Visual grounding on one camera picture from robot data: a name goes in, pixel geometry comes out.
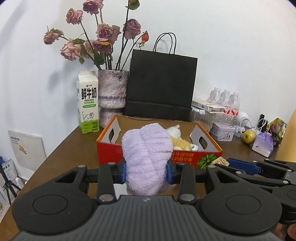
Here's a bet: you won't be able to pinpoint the corgi plush toy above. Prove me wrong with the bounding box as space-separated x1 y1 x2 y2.
166 125 196 151

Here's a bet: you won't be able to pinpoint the purple fluffy towel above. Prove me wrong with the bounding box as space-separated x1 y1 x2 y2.
121 123 175 196

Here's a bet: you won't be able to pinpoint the clear plastic item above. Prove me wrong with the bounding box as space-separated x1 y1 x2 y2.
211 157 230 166

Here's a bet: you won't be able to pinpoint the orange cardboard box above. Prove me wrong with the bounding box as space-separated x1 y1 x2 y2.
96 115 223 169

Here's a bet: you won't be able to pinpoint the purple tissue pack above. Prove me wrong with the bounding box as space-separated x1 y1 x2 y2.
251 132 273 158

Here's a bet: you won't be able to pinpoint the green yellow apple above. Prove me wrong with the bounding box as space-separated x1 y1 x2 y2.
241 129 256 145

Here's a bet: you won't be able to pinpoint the small white jar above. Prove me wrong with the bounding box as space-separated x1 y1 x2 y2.
191 144 199 151

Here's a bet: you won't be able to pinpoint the floral metal tin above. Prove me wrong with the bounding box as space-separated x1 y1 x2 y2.
210 123 235 142

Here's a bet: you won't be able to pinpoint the colourful snack packet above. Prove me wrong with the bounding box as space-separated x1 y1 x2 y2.
270 118 287 147

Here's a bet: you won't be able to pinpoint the clear seed container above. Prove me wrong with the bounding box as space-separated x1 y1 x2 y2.
190 107 217 133

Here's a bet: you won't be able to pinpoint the water bottle right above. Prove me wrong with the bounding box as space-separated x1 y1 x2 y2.
230 92 240 116

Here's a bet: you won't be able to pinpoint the water bottle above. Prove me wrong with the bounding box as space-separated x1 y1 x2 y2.
207 87 221 103
230 92 240 116
219 89 230 112

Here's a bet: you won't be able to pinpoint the flat white cardboard package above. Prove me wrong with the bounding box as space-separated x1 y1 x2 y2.
192 100 224 112

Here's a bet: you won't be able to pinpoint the water bottle middle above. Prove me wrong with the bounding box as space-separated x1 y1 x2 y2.
219 89 230 112

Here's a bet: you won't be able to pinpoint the water bottle left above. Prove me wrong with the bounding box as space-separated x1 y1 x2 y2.
207 87 221 103

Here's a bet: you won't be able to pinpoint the purple textured vase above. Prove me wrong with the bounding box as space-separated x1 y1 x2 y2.
98 70 129 128

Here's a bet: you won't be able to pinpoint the black paper bag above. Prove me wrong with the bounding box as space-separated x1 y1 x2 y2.
123 32 198 121

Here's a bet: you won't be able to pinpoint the fresh milk carton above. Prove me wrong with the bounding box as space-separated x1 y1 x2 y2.
76 71 99 133

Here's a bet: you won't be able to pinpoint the white booklet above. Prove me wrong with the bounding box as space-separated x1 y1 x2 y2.
8 130 47 171

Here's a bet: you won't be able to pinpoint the black tripod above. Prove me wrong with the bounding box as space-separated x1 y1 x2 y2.
1 164 21 205

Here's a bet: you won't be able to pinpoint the blue leaflet stack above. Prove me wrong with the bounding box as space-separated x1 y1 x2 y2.
0 157 19 218

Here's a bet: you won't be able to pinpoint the dried rose bouquet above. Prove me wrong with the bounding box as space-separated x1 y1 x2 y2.
43 1 149 71

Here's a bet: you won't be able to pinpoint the white charger cables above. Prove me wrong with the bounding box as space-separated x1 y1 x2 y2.
234 111 271 137

